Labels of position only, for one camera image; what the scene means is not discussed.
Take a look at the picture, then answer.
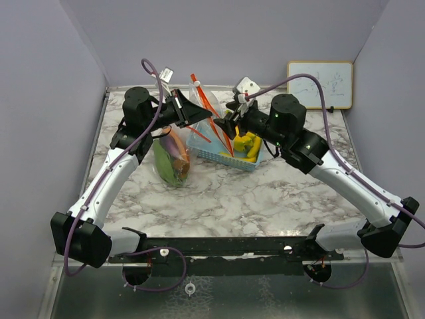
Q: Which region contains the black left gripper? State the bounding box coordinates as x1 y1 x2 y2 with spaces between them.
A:
144 88 213 132

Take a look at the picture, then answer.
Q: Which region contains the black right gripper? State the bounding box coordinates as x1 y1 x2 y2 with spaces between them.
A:
213 100 287 150

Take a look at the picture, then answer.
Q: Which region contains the clear zip bag red zipper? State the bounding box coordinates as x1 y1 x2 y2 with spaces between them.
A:
187 74 234 165

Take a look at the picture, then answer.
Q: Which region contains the yellow banana bunch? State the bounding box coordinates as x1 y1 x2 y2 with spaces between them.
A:
219 132 262 163

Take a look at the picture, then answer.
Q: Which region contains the dark purple eggplant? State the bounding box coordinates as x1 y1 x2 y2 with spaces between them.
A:
159 135 181 158

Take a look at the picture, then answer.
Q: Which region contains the orange papaya slice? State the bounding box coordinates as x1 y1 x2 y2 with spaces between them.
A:
169 129 190 162

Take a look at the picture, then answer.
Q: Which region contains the clear zip bag orange zipper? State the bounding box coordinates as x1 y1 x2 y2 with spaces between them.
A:
153 126 191 187

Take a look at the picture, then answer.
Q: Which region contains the brown kiwi fruit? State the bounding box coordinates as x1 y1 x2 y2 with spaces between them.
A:
172 158 190 179

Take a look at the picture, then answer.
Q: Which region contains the green leaf vegetable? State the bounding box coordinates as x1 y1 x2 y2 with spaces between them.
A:
153 141 183 187

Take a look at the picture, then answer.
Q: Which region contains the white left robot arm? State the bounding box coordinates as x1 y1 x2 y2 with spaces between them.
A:
50 86 212 268

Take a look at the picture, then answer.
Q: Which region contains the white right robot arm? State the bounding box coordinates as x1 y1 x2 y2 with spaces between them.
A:
214 94 419 260

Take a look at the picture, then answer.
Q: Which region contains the light blue plastic basket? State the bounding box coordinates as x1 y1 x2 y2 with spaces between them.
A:
186 123 264 172

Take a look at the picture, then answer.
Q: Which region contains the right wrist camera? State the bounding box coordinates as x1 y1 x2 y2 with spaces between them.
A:
232 76 261 108

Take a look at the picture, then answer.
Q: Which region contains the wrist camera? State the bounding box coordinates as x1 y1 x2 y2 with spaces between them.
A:
232 76 261 108
159 67 174 83

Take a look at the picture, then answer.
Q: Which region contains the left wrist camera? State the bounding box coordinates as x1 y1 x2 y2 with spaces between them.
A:
159 67 174 83

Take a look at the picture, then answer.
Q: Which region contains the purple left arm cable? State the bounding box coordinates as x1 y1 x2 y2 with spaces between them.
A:
62 58 187 293

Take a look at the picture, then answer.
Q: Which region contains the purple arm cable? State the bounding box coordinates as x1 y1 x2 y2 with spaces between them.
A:
62 58 187 293
247 73 425 290

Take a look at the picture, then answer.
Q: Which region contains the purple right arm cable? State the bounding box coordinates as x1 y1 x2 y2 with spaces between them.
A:
247 73 425 290

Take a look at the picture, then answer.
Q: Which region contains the small whiteboard wooden frame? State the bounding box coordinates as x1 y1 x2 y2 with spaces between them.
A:
286 60 354 110

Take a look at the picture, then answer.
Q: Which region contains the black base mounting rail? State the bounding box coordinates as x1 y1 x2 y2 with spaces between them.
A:
108 236 345 277

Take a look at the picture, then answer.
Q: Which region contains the aluminium front frame rail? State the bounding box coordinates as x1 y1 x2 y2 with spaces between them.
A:
68 233 395 268

